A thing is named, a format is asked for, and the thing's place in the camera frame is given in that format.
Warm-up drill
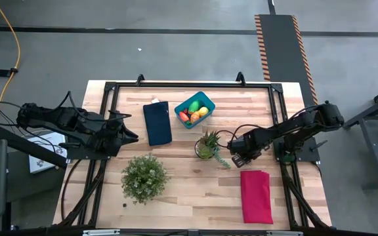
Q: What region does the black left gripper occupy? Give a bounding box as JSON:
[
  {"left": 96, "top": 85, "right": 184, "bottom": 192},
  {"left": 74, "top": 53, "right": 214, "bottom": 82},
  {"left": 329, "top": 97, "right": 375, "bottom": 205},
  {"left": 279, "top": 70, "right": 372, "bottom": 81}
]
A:
[{"left": 98, "top": 121, "right": 140, "bottom": 157}]

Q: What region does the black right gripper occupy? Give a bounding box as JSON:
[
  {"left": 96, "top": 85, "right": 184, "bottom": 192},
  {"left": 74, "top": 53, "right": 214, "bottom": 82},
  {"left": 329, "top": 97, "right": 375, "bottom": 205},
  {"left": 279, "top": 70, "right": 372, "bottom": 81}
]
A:
[{"left": 227, "top": 134, "right": 263, "bottom": 168}]

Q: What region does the orange toy carrot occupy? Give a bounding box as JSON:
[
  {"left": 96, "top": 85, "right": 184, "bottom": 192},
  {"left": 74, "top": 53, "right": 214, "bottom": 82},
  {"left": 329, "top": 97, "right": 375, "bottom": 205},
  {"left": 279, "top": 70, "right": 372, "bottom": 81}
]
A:
[{"left": 178, "top": 111, "right": 192, "bottom": 127}]

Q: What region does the blue plastic tupperware bin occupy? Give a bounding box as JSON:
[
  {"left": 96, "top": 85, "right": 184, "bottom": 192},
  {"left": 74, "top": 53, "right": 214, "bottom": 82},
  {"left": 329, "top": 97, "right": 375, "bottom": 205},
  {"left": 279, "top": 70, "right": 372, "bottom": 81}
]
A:
[{"left": 174, "top": 90, "right": 216, "bottom": 130}]

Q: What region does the navy blue cloth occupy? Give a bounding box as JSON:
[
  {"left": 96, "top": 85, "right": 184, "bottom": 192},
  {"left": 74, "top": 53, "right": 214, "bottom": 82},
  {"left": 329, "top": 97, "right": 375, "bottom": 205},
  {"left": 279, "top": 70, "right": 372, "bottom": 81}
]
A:
[{"left": 142, "top": 97, "right": 173, "bottom": 147}]

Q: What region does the succulent plant in black bowl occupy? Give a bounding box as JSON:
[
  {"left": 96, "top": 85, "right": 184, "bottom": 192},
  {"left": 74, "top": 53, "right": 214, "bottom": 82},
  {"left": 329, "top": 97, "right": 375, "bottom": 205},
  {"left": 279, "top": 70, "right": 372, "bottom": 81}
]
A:
[{"left": 194, "top": 130, "right": 232, "bottom": 170}]

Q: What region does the red cloth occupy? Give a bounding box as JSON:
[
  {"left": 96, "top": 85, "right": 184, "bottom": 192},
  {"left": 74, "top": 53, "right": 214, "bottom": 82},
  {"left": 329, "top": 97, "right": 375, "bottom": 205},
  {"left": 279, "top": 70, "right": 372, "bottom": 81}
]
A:
[{"left": 240, "top": 169, "right": 274, "bottom": 225}]

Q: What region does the bushy green potted plant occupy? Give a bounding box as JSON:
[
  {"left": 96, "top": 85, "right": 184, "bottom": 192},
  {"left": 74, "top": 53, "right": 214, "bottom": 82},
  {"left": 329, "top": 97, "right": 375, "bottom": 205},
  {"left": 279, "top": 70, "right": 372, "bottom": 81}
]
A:
[{"left": 120, "top": 153, "right": 172, "bottom": 206}]

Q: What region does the white printed paper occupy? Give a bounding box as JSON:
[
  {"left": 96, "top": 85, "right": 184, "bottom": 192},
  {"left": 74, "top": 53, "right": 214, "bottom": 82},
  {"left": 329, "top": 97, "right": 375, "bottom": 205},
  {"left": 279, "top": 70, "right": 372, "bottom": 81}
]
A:
[{"left": 27, "top": 129, "right": 68, "bottom": 174}]

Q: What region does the black diagonal floor beam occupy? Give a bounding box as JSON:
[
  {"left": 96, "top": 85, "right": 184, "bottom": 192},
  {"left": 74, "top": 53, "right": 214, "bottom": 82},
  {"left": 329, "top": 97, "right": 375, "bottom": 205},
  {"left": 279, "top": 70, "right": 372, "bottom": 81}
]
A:
[{"left": 0, "top": 123, "right": 69, "bottom": 170}]

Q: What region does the black mat with orange stripes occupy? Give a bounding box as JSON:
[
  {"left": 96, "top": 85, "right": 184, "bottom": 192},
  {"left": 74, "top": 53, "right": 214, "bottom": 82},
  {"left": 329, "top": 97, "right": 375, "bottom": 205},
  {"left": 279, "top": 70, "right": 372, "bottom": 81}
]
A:
[{"left": 253, "top": 13, "right": 320, "bottom": 106}]

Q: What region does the silver metal bracket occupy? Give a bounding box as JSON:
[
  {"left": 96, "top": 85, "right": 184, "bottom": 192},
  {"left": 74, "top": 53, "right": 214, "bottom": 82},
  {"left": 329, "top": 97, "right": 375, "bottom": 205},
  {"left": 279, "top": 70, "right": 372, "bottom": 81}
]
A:
[
  {"left": 82, "top": 229, "right": 121, "bottom": 236},
  {"left": 266, "top": 230, "right": 304, "bottom": 236}
]

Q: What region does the dark cable under table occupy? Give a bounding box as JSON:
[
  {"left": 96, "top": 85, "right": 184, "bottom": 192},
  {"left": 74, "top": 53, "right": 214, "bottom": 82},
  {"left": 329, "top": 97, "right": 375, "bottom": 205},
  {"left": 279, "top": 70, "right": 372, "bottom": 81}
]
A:
[{"left": 60, "top": 159, "right": 83, "bottom": 221}]

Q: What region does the black cable clamp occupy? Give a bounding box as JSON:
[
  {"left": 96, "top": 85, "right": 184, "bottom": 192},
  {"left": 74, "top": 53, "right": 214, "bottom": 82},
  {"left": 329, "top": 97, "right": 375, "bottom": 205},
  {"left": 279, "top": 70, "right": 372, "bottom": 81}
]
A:
[{"left": 0, "top": 67, "right": 19, "bottom": 78}]

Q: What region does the yellow floor cable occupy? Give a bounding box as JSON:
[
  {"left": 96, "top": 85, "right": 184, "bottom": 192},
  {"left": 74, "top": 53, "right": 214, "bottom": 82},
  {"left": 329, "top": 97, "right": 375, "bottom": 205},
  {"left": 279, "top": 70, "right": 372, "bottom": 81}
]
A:
[{"left": 0, "top": 0, "right": 22, "bottom": 125}]

